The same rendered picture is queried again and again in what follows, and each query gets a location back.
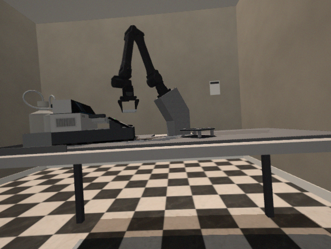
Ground grey bottle with cap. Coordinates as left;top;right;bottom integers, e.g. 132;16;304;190
29;101;53;133

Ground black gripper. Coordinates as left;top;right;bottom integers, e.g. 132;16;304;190
118;96;139;112

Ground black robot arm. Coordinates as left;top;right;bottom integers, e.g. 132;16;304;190
111;25;171;98

